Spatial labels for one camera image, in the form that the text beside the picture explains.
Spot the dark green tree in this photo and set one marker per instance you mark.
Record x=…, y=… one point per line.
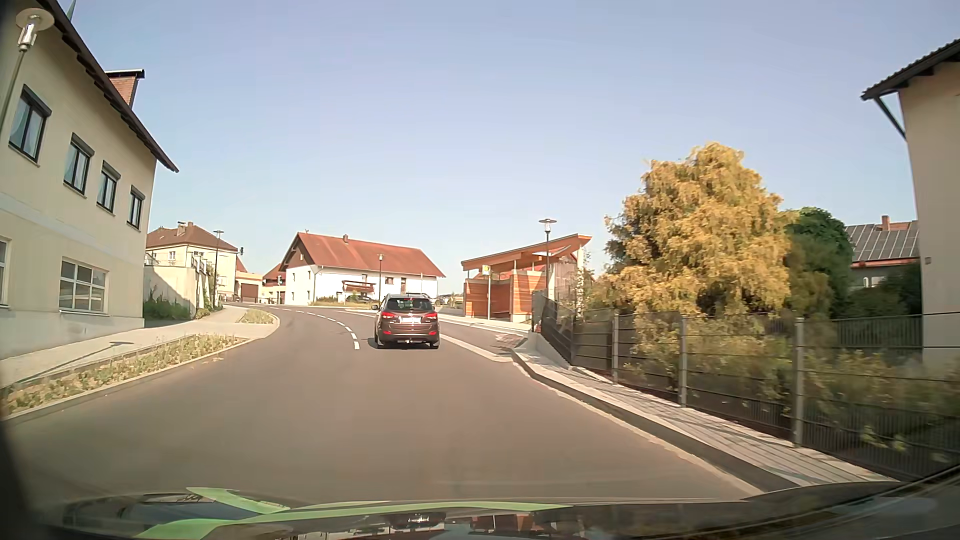
x=821, y=255

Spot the grey asphalt road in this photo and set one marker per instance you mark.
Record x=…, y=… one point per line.
x=315, y=420

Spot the green bushes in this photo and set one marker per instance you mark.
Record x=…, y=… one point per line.
x=169, y=307

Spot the house with solar roof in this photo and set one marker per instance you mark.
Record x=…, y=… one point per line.
x=881, y=251

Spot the dark metal mesh fence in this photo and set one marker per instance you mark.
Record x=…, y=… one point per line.
x=750, y=367

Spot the brown car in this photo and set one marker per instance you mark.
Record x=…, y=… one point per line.
x=406, y=321

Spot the grey paved pavement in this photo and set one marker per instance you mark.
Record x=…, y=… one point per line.
x=675, y=420

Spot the lamp post with round head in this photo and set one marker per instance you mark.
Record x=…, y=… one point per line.
x=547, y=255

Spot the car's own bonnet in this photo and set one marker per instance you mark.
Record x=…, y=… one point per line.
x=480, y=517

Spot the light paved pavement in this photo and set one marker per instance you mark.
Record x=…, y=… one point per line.
x=150, y=334

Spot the yellow-leaved tree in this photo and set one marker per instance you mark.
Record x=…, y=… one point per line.
x=697, y=232

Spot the wooden bus shelter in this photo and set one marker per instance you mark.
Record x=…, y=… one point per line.
x=517, y=281

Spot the white house with red roof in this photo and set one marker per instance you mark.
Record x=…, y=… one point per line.
x=360, y=274

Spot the beige building with dark eaves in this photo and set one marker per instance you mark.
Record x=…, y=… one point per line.
x=930, y=210

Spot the slim lamp post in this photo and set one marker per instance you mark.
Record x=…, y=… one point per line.
x=217, y=266
x=379, y=277

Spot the planted verge strip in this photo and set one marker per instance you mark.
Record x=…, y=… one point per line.
x=112, y=369

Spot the small building with red roof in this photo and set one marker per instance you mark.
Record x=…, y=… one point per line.
x=259, y=285

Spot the beige building with dark roof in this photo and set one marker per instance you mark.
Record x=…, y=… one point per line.
x=67, y=225

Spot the bus stop sign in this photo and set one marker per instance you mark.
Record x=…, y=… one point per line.
x=487, y=289

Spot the beige house with brown roof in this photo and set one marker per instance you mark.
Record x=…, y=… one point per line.
x=187, y=262

